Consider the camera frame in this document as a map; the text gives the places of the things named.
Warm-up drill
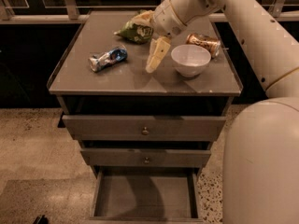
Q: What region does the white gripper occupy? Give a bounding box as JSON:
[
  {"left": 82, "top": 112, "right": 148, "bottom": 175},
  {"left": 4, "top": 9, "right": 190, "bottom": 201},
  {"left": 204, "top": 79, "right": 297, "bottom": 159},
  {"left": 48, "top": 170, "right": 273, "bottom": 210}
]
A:
[{"left": 132, "top": 0, "right": 186, "bottom": 73}]

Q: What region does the grey bottom drawer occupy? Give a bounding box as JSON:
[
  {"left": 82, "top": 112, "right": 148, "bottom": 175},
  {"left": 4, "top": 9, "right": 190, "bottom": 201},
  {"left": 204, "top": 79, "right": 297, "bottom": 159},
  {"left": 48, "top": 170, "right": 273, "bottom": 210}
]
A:
[{"left": 84, "top": 168, "right": 204, "bottom": 224}]

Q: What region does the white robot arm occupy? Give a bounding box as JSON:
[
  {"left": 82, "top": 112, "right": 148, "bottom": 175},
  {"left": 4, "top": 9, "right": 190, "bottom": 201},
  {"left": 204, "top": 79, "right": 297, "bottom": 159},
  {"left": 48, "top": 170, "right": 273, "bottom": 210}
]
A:
[{"left": 148, "top": 0, "right": 299, "bottom": 224}]

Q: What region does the grey drawer cabinet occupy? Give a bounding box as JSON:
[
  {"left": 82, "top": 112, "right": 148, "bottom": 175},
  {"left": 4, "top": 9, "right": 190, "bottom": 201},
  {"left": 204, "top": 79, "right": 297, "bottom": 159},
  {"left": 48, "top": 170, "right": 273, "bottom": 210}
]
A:
[{"left": 47, "top": 10, "right": 244, "bottom": 224}]

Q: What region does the grey top drawer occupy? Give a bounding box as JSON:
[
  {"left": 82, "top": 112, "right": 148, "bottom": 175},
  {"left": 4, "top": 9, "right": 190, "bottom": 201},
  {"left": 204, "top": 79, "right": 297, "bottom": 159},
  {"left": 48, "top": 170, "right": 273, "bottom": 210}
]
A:
[{"left": 63, "top": 115, "right": 225, "bottom": 141}]

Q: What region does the grey middle drawer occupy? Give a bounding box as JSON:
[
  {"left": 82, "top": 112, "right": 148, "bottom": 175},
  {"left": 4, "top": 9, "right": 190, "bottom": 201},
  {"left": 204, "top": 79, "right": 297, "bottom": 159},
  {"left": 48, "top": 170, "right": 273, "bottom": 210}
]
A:
[{"left": 81, "top": 148, "right": 211, "bottom": 168}]

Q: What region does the brown gold soda can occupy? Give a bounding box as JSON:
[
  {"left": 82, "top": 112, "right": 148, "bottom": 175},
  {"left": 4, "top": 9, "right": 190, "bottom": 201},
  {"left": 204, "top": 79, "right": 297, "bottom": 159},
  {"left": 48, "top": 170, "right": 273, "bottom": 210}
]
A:
[{"left": 186, "top": 33, "right": 221, "bottom": 58}]

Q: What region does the metal railing frame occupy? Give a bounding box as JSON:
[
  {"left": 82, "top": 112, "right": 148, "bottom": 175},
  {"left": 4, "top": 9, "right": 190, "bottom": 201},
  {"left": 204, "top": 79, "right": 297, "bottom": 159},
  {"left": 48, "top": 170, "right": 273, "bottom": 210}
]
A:
[{"left": 0, "top": 0, "right": 299, "bottom": 26}]

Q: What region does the black object on floor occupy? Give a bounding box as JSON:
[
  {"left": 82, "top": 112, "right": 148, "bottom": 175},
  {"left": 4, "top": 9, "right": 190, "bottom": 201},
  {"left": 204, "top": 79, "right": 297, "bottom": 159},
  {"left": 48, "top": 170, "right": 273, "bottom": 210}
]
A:
[{"left": 33, "top": 215, "right": 49, "bottom": 224}]

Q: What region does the green chip bag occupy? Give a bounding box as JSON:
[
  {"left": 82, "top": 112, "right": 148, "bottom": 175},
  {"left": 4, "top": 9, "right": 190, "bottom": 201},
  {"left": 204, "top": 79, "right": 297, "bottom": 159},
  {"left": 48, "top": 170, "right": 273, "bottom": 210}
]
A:
[{"left": 114, "top": 18, "right": 154, "bottom": 44}]

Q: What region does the blue silver redbull can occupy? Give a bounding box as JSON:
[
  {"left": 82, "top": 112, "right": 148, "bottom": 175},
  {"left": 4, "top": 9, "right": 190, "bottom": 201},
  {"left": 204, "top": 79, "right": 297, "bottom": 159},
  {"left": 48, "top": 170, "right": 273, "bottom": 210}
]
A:
[{"left": 88, "top": 45, "right": 128, "bottom": 73}]

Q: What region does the grey drawer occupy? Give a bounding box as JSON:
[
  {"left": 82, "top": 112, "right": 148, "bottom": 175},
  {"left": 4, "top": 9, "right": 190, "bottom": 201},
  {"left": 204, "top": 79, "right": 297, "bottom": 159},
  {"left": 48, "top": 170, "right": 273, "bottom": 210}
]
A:
[
  {"left": 81, "top": 148, "right": 211, "bottom": 168},
  {"left": 63, "top": 115, "right": 225, "bottom": 141},
  {"left": 84, "top": 168, "right": 204, "bottom": 224}
]

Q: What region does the white bowl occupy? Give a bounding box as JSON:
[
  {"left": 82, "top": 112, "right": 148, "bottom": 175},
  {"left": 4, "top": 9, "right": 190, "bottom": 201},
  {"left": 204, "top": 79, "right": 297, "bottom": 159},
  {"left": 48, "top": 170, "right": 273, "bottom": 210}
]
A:
[{"left": 171, "top": 45, "right": 211, "bottom": 77}]

